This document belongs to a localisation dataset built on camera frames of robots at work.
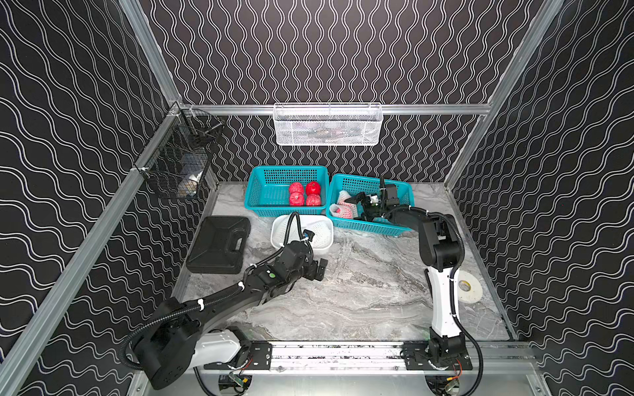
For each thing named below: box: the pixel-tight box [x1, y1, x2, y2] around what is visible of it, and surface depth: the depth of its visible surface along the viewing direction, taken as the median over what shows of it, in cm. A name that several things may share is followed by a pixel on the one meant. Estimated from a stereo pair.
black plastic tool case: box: [185, 216, 251, 274], surface depth 94 cm
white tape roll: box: [458, 269, 483, 304], surface depth 90 cm
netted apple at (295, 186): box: [288, 181, 305, 194], surface depth 113 cm
